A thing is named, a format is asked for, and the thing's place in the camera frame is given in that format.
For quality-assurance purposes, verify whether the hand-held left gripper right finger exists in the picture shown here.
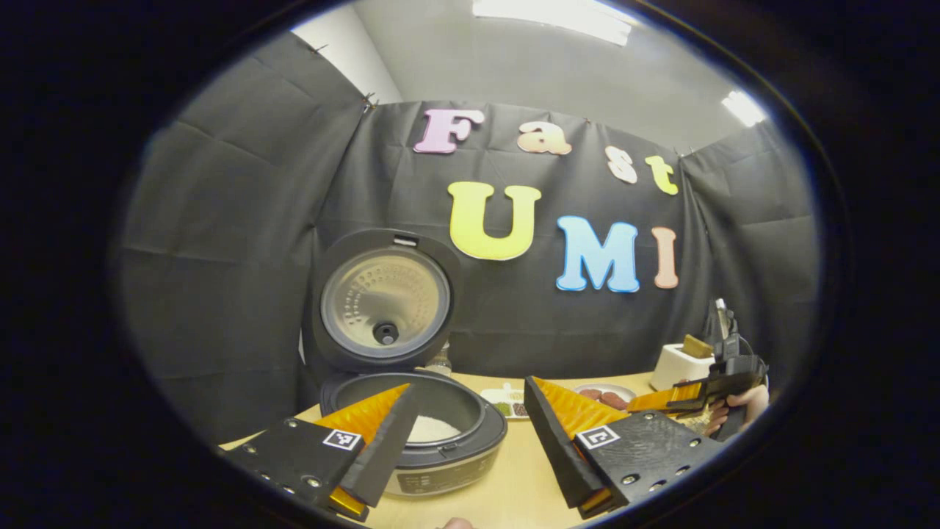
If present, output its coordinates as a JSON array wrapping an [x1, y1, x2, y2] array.
[[523, 375, 726, 521]]

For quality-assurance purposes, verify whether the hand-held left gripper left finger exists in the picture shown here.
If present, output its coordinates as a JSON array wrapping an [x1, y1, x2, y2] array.
[[220, 382, 422, 524]]

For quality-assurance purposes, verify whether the white chopstick holder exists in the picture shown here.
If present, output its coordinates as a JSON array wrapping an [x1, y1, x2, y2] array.
[[649, 342, 717, 392]]

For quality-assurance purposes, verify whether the black rice cooker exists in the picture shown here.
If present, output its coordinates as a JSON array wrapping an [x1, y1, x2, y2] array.
[[301, 228, 509, 499]]

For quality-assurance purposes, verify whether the round white plate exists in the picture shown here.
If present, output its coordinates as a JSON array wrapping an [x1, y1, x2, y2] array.
[[571, 383, 638, 412]]

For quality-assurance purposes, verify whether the white dish with beans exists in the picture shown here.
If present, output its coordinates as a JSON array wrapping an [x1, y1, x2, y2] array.
[[480, 384, 531, 421]]

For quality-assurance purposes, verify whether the black backdrop cloth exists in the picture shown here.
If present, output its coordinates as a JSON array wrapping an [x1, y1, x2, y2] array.
[[117, 33, 820, 445]]

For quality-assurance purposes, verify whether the small ceiling light panel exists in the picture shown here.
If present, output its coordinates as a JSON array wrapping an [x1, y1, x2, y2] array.
[[722, 90, 768, 127]]

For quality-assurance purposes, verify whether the large ceiling light panel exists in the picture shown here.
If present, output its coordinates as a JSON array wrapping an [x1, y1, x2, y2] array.
[[474, 0, 636, 45]]

